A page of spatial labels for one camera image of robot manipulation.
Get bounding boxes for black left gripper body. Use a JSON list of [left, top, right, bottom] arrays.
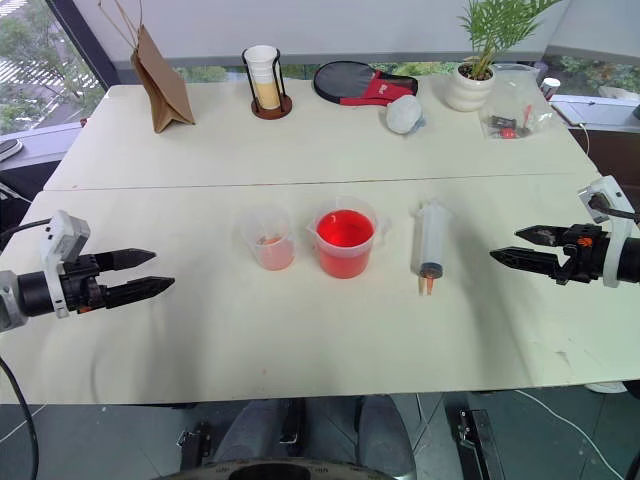
[[58, 252, 110, 315]]

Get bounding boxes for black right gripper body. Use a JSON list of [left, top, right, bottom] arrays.
[[551, 223, 610, 287]]

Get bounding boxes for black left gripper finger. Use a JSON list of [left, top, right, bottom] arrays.
[[102, 276, 177, 309], [94, 247, 158, 274]]

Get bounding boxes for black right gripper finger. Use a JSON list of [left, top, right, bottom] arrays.
[[488, 246, 565, 277], [514, 224, 567, 248]]

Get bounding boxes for clear plastic syringe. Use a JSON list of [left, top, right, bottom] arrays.
[[410, 198, 453, 297]]

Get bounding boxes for small clear measuring cup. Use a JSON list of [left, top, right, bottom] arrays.
[[232, 206, 297, 273]]

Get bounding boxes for beaker with red liquid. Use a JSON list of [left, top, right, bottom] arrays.
[[305, 195, 393, 281]]

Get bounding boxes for clear plastic bag with parts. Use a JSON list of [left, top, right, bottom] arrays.
[[478, 63, 557, 142]]

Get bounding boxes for white shoe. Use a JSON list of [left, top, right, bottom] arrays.
[[583, 381, 627, 395]]

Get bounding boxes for brown edged clipboard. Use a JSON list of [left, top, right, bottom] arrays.
[[548, 96, 640, 132]]

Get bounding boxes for white ribbed plant pot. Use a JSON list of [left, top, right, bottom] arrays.
[[443, 63, 497, 113]]

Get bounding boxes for brown paper bag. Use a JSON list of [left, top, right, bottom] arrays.
[[98, 0, 197, 135]]

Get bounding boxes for crumpled white cloth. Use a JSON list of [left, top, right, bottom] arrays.
[[384, 94, 428, 136]]

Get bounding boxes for paper cups in holder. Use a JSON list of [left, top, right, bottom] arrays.
[[241, 46, 294, 121]]

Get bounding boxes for green palm plant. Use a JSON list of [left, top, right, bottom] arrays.
[[456, 0, 565, 81]]

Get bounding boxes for grey trouser legs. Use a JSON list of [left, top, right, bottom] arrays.
[[213, 395, 417, 480]]

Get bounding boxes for stack of paper cups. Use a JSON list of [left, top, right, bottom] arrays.
[[243, 45, 281, 110]]

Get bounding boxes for black red paddle case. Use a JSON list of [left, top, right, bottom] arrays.
[[312, 60, 420, 108]]

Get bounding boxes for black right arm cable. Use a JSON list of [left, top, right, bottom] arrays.
[[591, 198, 640, 222]]

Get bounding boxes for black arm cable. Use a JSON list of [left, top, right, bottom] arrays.
[[0, 218, 54, 242], [591, 198, 640, 222]]

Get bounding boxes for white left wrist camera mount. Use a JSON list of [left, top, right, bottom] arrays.
[[39, 209, 92, 320]]

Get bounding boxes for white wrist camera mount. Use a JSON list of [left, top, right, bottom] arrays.
[[577, 175, 635, 289], [39, 209, 92, 320]]

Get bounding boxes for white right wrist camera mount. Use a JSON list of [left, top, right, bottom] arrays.
[[577, 175, 635, 289]]

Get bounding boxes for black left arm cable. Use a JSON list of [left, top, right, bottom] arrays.
[[0, 218, 54, 242]]

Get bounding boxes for thin white cable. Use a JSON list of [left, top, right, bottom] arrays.
[[573, 122, 603, 177]]

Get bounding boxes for black metal bracket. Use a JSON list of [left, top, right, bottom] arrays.
[[456, 408, 507, 480], [174, 421, 215, 472]]

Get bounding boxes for white floor cable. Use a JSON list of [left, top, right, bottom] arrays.
[[513, 387, 627, 480]]

